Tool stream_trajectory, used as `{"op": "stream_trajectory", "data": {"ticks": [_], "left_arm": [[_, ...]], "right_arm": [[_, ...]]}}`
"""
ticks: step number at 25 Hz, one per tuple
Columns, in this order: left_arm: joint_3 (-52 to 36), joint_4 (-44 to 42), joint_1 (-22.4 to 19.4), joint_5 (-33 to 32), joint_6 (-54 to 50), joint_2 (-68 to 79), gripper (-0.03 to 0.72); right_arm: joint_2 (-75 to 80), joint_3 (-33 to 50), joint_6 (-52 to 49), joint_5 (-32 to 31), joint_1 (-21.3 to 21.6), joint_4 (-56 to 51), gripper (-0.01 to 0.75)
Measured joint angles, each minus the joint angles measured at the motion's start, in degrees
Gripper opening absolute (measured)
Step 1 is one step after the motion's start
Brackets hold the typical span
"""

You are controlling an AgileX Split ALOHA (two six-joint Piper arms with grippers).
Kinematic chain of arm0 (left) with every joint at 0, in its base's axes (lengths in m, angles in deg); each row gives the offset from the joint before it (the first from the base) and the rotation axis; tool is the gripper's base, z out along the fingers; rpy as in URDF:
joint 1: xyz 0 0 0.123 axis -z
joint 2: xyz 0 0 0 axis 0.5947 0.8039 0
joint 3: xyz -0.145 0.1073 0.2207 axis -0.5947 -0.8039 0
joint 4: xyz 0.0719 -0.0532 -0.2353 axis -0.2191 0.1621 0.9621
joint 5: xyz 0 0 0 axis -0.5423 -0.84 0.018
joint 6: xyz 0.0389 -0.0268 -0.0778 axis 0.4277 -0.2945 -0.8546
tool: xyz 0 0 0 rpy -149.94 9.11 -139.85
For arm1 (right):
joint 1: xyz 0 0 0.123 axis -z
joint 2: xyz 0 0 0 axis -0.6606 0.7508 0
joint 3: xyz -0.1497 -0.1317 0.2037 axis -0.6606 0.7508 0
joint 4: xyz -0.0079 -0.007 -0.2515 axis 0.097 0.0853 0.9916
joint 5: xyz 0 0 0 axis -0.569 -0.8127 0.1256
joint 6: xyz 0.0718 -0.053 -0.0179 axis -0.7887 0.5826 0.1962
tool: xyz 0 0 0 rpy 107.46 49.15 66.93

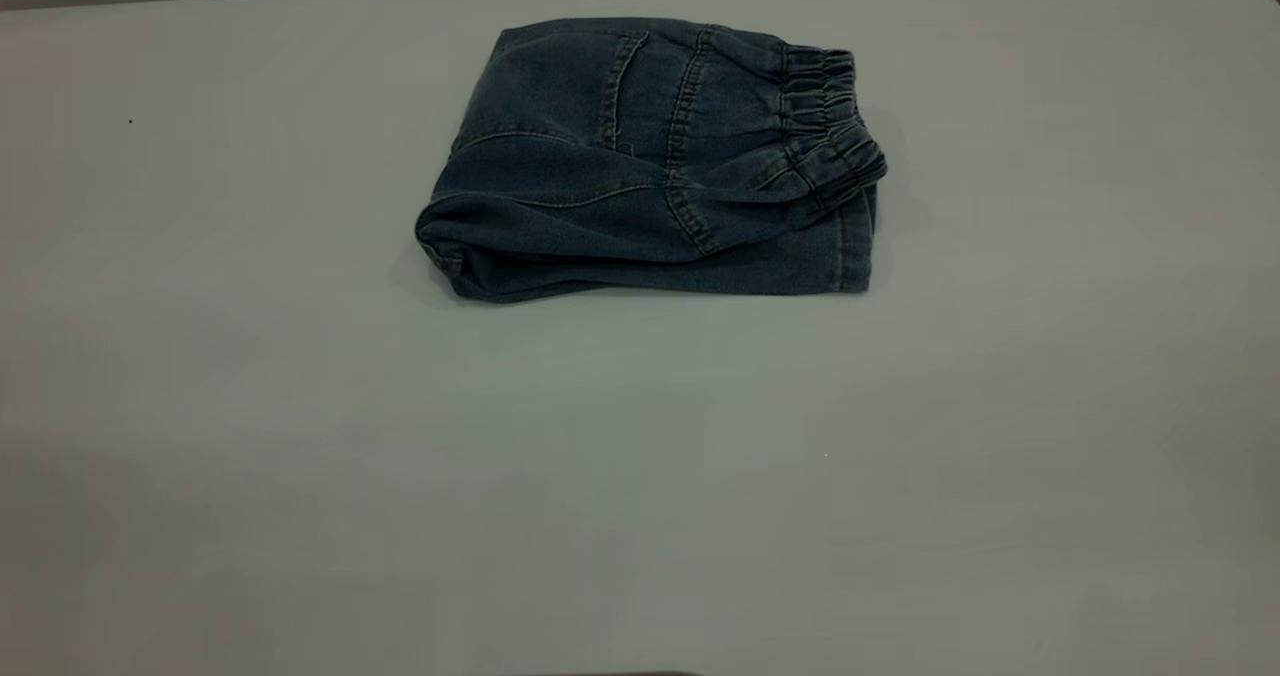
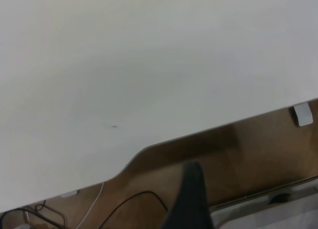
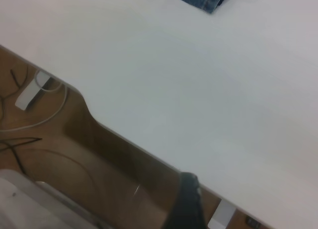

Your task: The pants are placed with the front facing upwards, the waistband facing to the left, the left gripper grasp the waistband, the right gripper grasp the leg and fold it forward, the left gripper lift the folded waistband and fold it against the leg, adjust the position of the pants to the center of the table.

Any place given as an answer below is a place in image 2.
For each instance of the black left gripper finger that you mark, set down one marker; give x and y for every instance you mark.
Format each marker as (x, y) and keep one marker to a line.
(191, 209)

